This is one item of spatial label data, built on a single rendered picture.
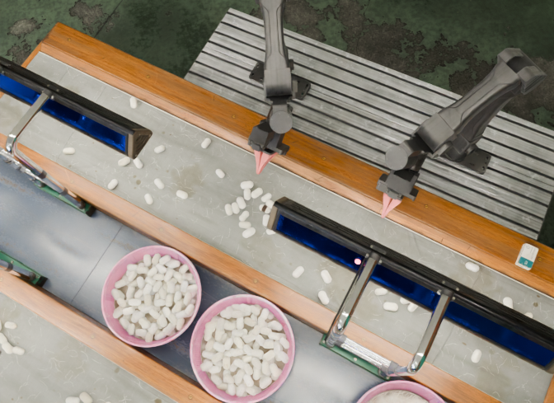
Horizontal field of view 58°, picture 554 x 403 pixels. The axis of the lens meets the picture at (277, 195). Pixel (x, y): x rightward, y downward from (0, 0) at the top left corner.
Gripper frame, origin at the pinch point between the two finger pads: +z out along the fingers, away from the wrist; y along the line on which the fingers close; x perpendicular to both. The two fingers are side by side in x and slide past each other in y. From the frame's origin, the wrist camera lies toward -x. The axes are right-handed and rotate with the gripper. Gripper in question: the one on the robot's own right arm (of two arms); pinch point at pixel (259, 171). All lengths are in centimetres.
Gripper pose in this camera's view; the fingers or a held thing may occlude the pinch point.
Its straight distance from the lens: 137.2
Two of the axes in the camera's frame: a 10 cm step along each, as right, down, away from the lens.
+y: 8.8, 4.3, -2.2
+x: 3.5, -2.6, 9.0
